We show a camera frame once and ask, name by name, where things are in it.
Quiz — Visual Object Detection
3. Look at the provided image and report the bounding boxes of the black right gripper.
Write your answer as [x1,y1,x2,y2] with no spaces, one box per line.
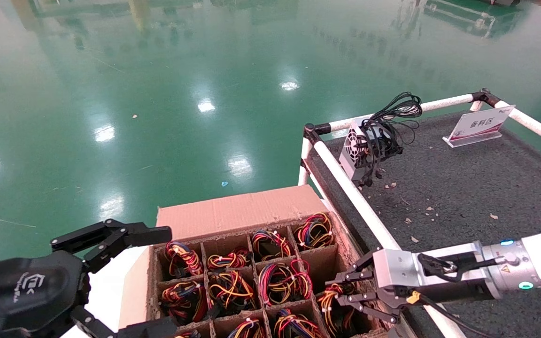
[325,251,500,325]

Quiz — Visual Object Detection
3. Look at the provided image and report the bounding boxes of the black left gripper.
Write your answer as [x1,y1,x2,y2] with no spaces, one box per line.
[0,218,178,338]

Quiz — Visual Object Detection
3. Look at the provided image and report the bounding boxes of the brown cardboard box with dividers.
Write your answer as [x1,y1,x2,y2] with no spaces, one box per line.
[118,184,410,338]

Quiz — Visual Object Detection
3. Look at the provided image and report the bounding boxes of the clear acrylic sign holder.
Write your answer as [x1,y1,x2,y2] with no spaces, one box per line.
[442,105,516,149]

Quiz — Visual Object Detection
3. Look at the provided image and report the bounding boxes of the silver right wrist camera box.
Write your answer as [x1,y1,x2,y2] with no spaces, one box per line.
[372,241,483,302]

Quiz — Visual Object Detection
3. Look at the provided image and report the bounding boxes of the black looped wrist cable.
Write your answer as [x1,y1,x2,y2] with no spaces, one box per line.
[417,252,495,283]

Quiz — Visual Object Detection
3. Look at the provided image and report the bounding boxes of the black cable with yellow connector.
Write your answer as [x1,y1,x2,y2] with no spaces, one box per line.
[406,290,493,338]

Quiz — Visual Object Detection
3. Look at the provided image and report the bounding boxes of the white pipe cart frame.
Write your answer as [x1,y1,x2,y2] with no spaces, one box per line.
[298,88,541,338]

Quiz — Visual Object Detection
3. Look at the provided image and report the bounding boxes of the silver power supply black cables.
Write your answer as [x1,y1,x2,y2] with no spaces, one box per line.
[339,92,423,188]

